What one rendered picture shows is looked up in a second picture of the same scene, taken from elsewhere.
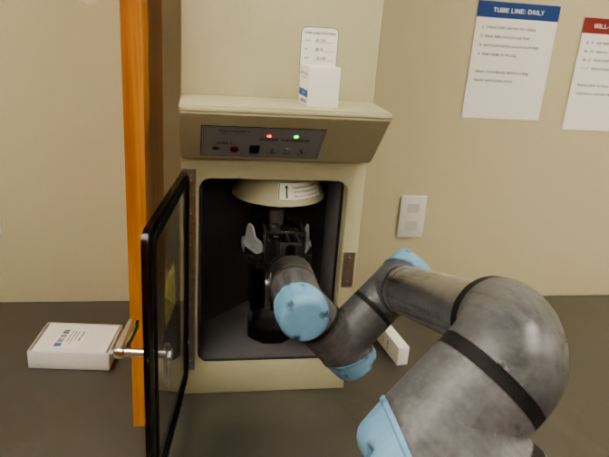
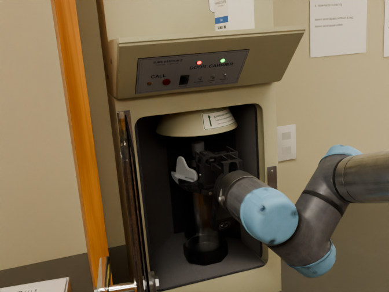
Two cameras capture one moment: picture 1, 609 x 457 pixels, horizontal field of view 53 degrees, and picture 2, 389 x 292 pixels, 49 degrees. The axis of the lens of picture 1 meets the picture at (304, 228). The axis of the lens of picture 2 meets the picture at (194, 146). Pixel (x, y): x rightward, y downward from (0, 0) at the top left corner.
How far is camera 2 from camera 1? 0.31 m
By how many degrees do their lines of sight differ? 9
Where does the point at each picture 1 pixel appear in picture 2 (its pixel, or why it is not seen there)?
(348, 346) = (314, 243)
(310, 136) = (234, 58)
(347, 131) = (267, 47)
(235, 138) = (168, 69)
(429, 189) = (295, 119)
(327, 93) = (245, 16)
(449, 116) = (301, 58)
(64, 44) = not seen: outside the picture
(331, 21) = not seen: outside the picture
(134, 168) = (79, 109)
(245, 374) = not seen: outside the picture
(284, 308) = (257, 214)
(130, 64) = (63, 7)
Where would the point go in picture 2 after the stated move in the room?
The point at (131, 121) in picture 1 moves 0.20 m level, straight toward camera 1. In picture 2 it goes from (71, 64) to (98, 66)
